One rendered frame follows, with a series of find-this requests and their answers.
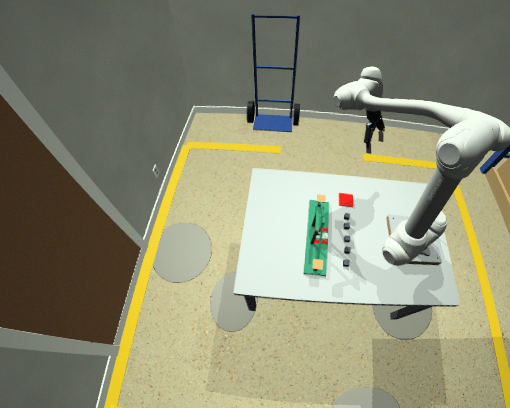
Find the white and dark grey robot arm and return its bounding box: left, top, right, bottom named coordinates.
left=333, top=67, right=510, bottom=266

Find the flat red square plate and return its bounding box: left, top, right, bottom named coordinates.
left=339, top=193, right=353, bottom=207

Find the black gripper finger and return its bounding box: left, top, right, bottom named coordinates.
left=377, top=117, right=385, bottom=142
left=364, top=123, right=377, bottom=154

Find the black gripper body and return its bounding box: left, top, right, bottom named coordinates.
left=366, top=110, right=381, bottom=128

